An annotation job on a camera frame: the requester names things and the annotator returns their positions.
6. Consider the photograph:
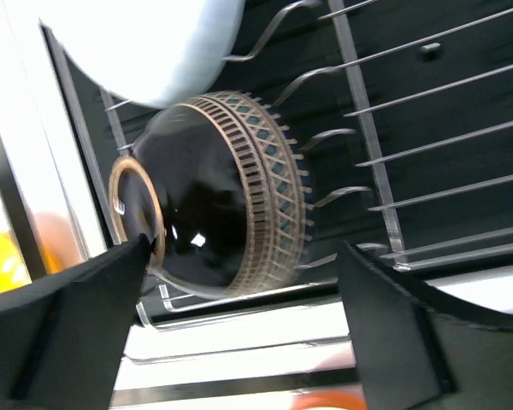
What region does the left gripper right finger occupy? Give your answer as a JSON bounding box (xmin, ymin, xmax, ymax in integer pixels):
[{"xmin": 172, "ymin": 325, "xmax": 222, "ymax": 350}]
[{"xmin": 337, "ymin": 243, "xmax": 513, "ymax": 409}]

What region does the orange round bowl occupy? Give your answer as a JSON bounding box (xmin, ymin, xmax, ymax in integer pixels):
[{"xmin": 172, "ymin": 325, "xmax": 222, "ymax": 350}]
[{"xmin": 0, "ymin": 213, "xmax": 82, "ymax": 294}]

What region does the white ribbed bowl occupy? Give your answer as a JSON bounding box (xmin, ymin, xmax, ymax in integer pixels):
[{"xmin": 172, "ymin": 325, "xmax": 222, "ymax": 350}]
[{"xmin": 39, "ymin": 0, "xmax": 245, "ymax": 108}]

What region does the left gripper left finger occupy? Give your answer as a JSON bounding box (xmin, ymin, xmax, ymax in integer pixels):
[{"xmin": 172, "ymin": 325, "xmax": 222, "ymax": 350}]
[{"xmin": 0, "ymin": 234, "xmax": 152, "ymax": 409}]

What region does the black drip tray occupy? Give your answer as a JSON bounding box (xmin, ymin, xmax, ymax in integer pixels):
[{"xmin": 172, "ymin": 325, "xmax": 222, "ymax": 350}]
[{"xmin": 39, "ymin": 1, "xmax": 513, "ymax": 325}]

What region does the white bowl orange outside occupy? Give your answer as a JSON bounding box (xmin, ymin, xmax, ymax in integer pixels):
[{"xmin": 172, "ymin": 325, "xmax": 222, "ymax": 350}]
[{"xmin": 290, "ymin": 349, "xmax": 369, "ymax": 410}]

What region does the metal wire dish rack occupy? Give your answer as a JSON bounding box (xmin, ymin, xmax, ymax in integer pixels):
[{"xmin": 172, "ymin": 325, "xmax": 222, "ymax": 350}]
[{"xmin": 0, "ymin": 0, "xmax": 513, "ymax": 410}]

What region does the brown patterned bowl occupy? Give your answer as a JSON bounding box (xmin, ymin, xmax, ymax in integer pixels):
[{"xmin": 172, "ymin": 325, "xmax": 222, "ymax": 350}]
[{"xmin": 109, "ymin": 91, "xmax": 313, "ymax": 299}]

